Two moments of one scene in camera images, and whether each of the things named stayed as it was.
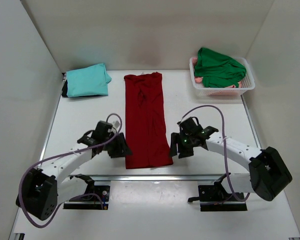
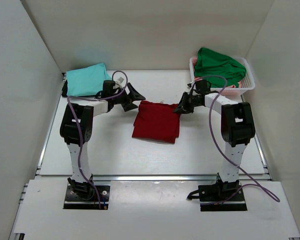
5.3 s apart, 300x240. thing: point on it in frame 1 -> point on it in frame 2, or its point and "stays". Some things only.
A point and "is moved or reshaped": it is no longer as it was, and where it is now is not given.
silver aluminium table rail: x=154 y=178 stays
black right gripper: x=176 y=138 -> x=179 y=109
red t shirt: x=145 y=123 is moved or reshaped
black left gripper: x=122 y=147 -> x=134 y=96
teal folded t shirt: x=91 y=80 stays
